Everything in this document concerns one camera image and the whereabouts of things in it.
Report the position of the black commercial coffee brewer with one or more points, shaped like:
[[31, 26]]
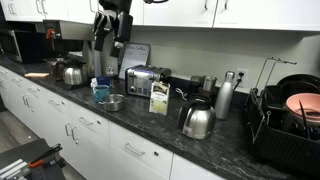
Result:
[[66, 37]]

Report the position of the black microwave oven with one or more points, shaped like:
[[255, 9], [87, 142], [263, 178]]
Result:
[[22, 46]]

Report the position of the wall power outlet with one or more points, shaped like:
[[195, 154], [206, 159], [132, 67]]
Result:
[[242, 74]]

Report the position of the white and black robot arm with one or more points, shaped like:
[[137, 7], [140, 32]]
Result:
[[116, 6]]

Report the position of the small steel bowl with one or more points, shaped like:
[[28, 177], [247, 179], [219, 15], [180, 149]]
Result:
[[113, 102]]

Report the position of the teal ceramic mug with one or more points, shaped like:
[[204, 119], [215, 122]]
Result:
[[100, 92]]

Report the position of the black dish drying rack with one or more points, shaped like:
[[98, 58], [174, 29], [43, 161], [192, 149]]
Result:
[[276, 133]]

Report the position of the black cart with clamps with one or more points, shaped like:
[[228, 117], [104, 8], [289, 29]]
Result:
[[32, 161]]

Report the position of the silver four-slot toaster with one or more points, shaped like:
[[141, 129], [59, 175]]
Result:
[[139, 79]]

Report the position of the clear glass grinder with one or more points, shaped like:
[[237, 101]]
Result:
[[110, 72]]

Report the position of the pink plastic bowl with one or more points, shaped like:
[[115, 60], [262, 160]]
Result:
[[308, 103]]

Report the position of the black coffee grinder with cup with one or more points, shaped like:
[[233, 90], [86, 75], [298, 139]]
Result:
[[206, 85]]

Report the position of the steel coffee carafe on brewer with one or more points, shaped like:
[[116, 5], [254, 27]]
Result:
[[74, 72]]

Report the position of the silver metal water bottle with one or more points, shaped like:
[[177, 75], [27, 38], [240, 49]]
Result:
[[224, 96]]

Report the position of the green white carton box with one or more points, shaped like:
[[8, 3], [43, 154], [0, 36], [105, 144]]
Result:
[[159, 98]]

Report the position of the dark blue plastic cup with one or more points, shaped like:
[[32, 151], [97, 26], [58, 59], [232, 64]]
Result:
[[103, 80]]

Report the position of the steel carafe with black handle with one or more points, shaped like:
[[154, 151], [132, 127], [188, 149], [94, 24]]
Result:
[[197, 117]]

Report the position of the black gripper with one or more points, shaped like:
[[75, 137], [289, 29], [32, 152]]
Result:
[[119, 23]]

